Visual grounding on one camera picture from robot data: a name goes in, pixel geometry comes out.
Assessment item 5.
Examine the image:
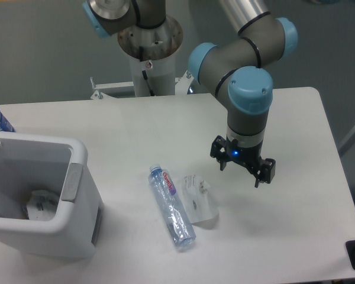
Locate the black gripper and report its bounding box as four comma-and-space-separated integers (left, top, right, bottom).
210, 135, 276, 188

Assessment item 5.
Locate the clear plastic bag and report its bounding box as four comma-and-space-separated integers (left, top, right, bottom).
180, 175, 219, 224

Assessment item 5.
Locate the clear plastic water bottle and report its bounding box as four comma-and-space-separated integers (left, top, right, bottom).
149, 164, 196, 251

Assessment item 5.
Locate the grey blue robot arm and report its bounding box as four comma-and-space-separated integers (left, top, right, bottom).
82, 1, 298, 183

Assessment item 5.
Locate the white trash inside can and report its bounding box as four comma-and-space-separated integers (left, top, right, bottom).
22, 189, 59, 221

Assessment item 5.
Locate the white plastic trash can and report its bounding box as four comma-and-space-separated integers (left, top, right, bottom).
0, 131, 104, 258

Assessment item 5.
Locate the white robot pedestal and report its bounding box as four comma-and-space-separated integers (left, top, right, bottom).
89, 14, 196, 101

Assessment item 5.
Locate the black cable on pedestal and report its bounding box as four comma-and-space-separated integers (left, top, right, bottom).
138, 46, 156, 96

